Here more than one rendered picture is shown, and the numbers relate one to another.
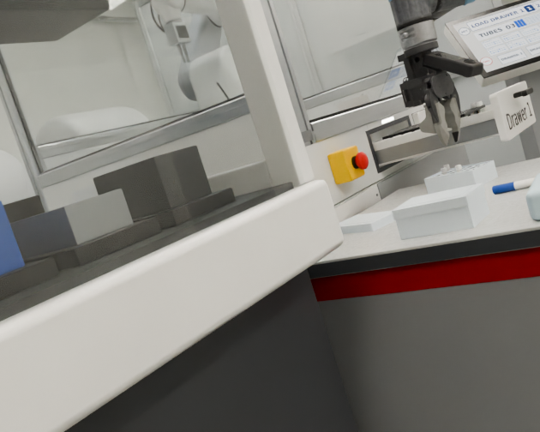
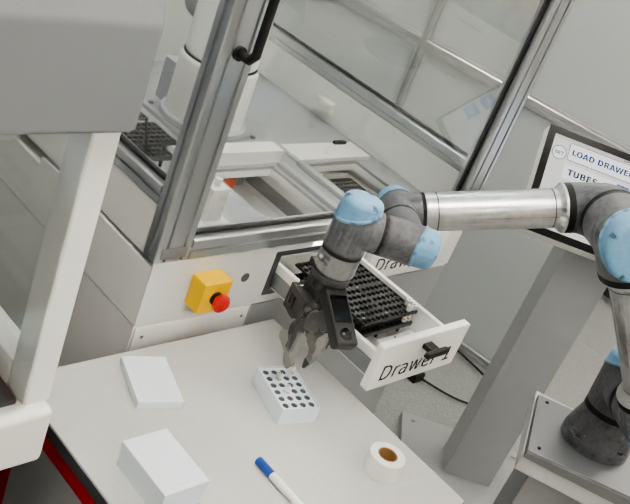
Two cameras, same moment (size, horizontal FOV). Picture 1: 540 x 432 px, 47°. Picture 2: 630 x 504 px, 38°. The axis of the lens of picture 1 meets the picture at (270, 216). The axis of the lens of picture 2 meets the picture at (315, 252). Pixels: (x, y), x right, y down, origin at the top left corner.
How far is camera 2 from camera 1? 0.93 m
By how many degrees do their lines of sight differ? 20
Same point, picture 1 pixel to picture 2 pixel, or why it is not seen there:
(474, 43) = (553, 175)
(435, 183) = (260, 381)
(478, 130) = (355, 355)
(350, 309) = (48, 468)
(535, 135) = (534, 307)
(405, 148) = not seen: hidden behind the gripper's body
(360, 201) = (208, 320)
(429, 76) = (311, 308)
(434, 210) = (144, 477)
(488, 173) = (302, 417)
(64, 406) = not seen: outside the picture
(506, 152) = not seen: hidden behind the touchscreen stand
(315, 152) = (179, 268)
